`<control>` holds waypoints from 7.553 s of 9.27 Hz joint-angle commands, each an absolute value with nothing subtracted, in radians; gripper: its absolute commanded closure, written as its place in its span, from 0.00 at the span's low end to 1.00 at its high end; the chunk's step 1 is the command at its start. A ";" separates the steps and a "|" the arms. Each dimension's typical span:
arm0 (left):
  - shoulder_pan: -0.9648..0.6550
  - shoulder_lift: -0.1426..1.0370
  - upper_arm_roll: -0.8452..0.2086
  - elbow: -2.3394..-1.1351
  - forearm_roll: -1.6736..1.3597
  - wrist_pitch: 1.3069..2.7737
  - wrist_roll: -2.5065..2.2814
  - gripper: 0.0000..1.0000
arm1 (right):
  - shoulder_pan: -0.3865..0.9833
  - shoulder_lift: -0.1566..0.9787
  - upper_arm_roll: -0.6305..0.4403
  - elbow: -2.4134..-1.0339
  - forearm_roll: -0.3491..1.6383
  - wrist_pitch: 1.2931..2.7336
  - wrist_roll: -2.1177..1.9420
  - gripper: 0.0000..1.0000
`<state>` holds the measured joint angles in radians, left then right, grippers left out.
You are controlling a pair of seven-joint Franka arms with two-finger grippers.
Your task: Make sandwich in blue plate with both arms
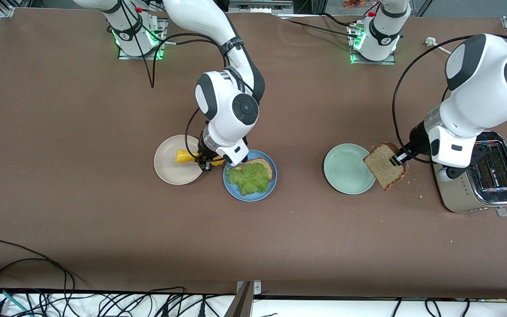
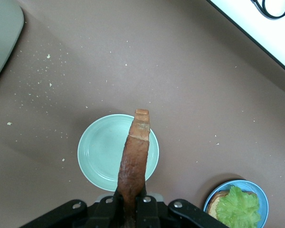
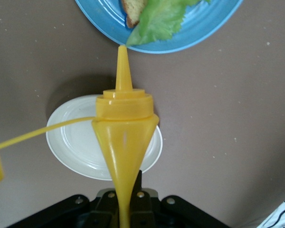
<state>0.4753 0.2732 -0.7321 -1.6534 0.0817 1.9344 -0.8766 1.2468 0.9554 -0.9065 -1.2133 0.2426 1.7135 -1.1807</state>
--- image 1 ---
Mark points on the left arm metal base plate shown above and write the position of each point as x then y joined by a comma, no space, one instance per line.
381,62

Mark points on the brown bread slice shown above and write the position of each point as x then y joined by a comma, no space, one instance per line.
383,169
266,165

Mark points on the beige round plate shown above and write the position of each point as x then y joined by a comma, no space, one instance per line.
170,169

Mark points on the blue round plate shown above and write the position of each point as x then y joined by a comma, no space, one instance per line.
231,189

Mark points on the light green round plate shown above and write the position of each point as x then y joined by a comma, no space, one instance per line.
346,169

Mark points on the aluminium frame rail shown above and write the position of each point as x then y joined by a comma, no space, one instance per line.
244,299

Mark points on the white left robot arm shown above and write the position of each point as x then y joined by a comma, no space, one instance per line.
486,75

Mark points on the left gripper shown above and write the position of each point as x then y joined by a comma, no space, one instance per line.
416,139

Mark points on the green lettuce leaf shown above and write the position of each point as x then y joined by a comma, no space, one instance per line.
249,178

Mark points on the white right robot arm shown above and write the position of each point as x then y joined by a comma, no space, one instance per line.
218,26

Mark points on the grey metal box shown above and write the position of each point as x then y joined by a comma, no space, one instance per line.
260,6

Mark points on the yellow mustard squeeze bottle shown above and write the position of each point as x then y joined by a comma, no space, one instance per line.
185,156

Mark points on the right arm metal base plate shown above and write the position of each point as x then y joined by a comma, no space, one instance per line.
139,57

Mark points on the beige metal toaster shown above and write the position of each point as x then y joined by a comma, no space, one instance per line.
495,176

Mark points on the orange wrapped object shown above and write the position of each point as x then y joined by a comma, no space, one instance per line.
354,4

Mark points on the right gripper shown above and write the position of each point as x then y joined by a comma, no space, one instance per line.
203,151

